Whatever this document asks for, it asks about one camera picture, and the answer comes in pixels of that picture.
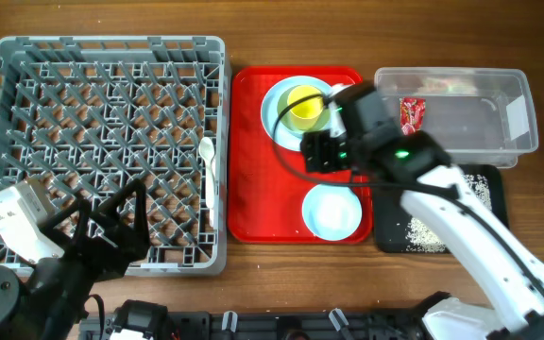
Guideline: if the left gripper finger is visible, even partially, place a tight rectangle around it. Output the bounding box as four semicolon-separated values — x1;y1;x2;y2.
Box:
94;179;148;236
40;198;92;246

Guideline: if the red strawberry snack wrapper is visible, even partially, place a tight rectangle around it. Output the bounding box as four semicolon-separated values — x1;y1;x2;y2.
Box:
399;97;426;135

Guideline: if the light blue bowl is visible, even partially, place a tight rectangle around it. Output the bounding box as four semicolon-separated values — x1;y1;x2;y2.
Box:
301;184;363;242

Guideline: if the white plastic spoon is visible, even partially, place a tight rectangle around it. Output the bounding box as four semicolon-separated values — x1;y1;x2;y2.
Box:
198;137;215;227

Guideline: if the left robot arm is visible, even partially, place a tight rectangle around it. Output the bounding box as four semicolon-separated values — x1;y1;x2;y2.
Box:
0;179;150;339

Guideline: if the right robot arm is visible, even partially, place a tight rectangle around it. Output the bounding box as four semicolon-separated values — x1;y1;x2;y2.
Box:
296;82;544;339

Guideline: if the grey dishwasher rack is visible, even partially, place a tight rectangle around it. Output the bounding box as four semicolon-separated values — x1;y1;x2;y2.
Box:
0;36;232;276

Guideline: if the yellow plastic cup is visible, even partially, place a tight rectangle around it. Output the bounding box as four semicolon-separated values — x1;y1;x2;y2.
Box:
287;85;324;131

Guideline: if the light blue plate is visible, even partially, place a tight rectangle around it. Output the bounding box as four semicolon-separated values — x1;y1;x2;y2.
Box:
261;76;332;152

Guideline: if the black tray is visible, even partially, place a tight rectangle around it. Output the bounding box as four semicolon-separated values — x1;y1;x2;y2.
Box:
372;164;509;253

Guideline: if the green bowl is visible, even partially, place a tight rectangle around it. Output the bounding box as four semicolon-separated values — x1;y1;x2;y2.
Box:
276;86;333;135

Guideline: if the spilled rice pile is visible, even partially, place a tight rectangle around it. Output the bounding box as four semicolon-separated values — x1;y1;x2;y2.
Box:
405;174;492;253

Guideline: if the clear plastic bin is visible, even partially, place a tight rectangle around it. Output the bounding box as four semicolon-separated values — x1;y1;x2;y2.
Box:
374;67;539;168

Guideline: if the red plastic tray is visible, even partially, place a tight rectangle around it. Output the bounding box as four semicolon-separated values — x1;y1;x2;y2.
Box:
227;66;363;245

